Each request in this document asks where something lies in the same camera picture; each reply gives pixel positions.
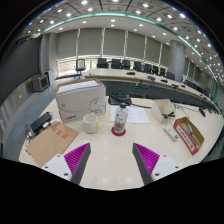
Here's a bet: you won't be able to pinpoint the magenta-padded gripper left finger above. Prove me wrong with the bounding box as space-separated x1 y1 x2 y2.
40 142 92 186

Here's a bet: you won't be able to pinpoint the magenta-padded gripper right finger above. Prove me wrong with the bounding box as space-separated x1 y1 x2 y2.
131 142 183 186

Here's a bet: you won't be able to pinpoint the clear plastic water bottle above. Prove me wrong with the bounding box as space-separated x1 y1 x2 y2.
113 102 129 135

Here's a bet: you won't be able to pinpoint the brown paper envelope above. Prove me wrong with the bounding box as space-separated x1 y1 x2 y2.
25 121 80 168

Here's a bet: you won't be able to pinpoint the small flat white box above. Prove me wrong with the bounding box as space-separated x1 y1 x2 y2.
162 124 180 142

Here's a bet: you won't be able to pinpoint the white paper cup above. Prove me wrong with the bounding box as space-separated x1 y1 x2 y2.
82 112 100 135

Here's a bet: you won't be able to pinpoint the flat round red coaster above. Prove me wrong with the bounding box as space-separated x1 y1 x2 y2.
111 126 127 137

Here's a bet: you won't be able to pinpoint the white printed paper sheet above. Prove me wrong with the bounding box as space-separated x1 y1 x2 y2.
109 104 151 125

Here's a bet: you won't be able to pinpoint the open brown cardboard box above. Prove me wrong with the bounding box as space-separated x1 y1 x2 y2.
172 116 206 156

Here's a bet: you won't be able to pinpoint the open white cardboard box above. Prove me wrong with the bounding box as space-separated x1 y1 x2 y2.
150 98 176 124

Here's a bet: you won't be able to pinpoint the black power adapter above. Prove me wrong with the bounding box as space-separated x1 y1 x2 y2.
29 111 53 133

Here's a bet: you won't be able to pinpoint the white copy paper carton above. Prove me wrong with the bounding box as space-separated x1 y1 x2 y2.
54 78 108 125

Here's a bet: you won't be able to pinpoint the black desk microphone console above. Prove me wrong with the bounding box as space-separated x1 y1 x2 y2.
108 92 132 106

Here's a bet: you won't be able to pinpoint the grey monitor cabinet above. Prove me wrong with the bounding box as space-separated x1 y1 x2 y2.
31 73 51 93

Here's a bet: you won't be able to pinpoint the long curved conference desk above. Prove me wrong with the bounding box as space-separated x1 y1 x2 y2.
81 68 221 115

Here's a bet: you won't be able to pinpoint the row of black chairs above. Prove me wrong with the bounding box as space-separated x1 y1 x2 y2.
74 57 198 89

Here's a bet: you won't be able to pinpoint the recessed ceiling lights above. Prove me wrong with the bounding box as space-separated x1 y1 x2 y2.
26 0 224 78

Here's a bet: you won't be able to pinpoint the black console cable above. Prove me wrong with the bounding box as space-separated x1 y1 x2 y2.
130 102 153 110

